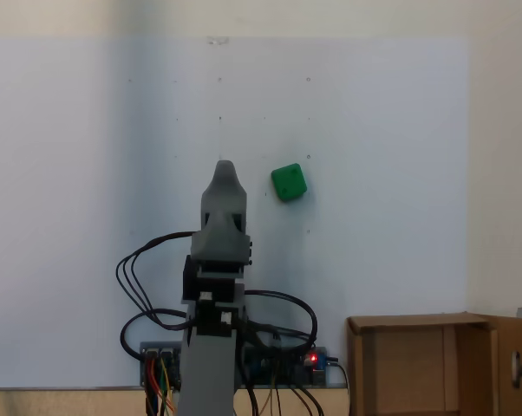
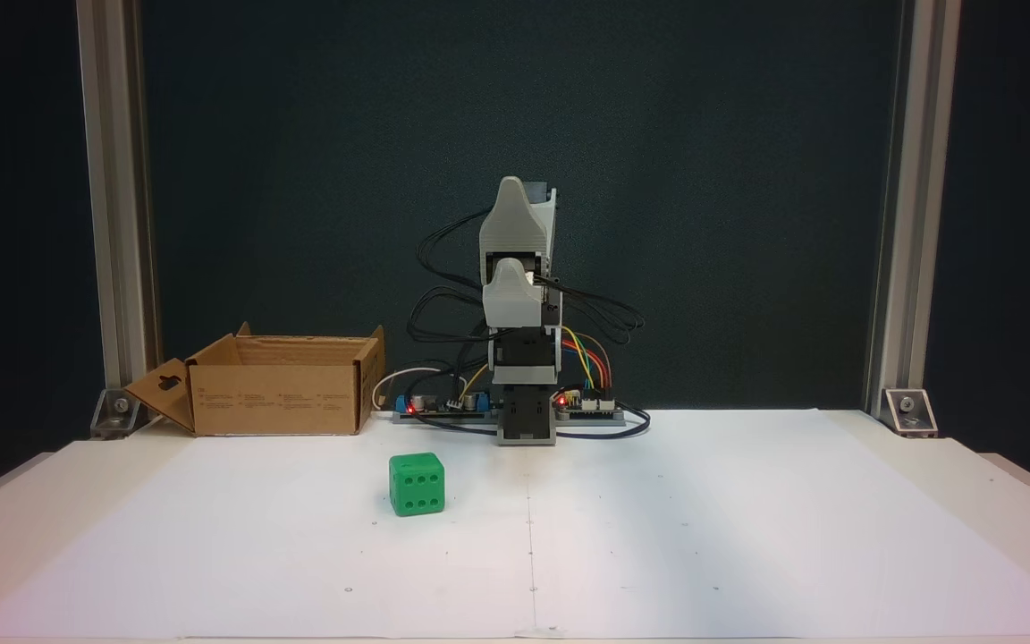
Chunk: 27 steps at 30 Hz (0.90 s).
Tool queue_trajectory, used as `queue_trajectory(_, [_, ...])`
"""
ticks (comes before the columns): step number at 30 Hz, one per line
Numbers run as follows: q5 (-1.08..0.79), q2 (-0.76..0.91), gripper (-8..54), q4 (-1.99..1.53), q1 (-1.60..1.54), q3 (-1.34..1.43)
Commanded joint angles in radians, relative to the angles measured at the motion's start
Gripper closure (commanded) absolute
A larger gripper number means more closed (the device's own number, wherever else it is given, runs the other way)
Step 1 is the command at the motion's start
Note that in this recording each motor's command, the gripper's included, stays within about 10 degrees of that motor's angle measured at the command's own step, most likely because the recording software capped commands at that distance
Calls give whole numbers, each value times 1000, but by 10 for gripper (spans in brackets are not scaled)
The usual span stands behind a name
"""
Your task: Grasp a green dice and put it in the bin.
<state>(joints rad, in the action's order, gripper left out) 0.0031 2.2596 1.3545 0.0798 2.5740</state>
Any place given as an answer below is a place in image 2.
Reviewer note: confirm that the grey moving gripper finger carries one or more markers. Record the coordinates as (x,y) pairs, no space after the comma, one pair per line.
(512,300)

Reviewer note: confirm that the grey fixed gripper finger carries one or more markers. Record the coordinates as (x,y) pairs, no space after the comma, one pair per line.
(515,228)

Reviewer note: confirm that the green die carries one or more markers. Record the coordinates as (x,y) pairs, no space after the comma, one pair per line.
(417,487)

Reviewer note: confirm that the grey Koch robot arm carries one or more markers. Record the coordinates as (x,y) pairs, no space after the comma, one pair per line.
(524,411)

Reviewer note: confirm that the blue circuit board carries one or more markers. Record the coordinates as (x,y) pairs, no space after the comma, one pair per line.
(430,404)

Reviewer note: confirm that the circuit board with jumper headers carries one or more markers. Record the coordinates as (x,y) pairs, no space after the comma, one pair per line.
(595,405)

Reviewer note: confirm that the brown cardboard box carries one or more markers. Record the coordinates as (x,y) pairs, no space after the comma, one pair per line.
(274,402)

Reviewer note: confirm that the white paper sheet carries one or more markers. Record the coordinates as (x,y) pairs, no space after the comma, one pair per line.
(747,537)

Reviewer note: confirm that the aluminium frame post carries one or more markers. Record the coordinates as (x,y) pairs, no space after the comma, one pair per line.
(117,179)
(913,179)

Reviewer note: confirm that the metal corner bracket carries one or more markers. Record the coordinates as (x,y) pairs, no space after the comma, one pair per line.
(908,407)
(120,410)

